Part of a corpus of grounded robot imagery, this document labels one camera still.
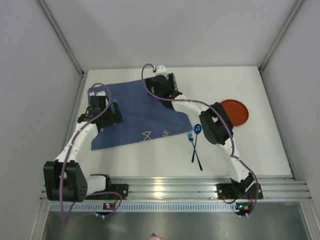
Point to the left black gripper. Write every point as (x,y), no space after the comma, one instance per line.
(110,111)

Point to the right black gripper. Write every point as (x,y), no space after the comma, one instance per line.
(170,81)

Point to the blue fish-print placemat cloth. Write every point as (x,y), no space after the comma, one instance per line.
(144,118)

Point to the blue metallic spoon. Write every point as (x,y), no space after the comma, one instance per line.
(197,129)

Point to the blue metallic fork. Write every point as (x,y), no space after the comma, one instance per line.
(191,139)

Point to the red plate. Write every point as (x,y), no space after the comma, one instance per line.
(236,111)

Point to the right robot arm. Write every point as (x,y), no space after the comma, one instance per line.
(217,129)

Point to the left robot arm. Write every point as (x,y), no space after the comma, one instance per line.
(65,180)

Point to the pink object at bottom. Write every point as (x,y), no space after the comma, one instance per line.
(155,236)

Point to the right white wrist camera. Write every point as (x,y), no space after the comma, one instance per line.
(160,70)

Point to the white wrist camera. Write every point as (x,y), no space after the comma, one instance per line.
(160,70)
(97,94)

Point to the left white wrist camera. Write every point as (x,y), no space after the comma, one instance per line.
(97,94)

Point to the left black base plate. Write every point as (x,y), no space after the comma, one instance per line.
(122,189)

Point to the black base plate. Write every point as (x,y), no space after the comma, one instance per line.
(229,191)
(122,189)

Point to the slotted cable duct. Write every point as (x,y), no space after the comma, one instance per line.
(176,207)

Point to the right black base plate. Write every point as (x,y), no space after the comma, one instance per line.
(229,191)

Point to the aluminium rail frame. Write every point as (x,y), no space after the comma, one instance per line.
(203,189)

